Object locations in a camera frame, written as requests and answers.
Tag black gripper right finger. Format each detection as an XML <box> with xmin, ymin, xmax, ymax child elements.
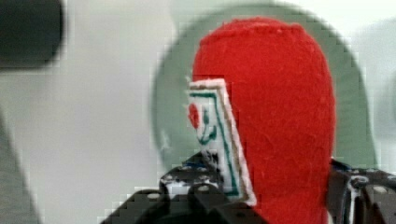
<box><xmin>326</xmin><ymin>160</ymin><xmax>396</xmax><ymax>224</ymax></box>

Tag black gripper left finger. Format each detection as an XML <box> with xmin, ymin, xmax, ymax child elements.
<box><xmin>100</xmin><ymin>153</ymin><xmax>267</xmax><ymax>224</ymax></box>

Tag red plush ketchup bottle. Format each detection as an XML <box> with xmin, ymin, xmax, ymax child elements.
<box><xmin>192</xmin><ymin>18</ymin><xmax>335</xmax><ymax>224</ymax></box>

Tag black cup holder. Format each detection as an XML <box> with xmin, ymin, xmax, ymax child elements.
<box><xmin>0</xmin><ymin>0</ymin><xmax>64</xmax><ymax>68</ymax></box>

